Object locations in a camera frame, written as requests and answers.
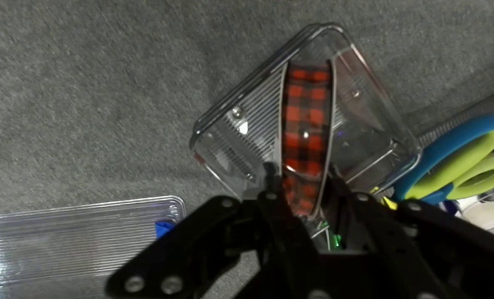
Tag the small blue cap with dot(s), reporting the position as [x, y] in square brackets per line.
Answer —
[164, 228]

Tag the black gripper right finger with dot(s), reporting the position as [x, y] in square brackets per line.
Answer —
[423, 255]

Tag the clear narrow ribbed case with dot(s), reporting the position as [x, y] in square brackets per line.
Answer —
[64, 243]

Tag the red plaid ribbon spool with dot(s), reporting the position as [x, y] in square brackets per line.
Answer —
[307, 122]

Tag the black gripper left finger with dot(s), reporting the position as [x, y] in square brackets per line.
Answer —
[214, 250]

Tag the blue green scissors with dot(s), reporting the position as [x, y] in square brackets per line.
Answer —
[468, 138]

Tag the grey tablecloth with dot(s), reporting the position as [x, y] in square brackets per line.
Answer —
[90, 84]

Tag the clear square case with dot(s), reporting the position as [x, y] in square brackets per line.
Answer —
[363, 133]

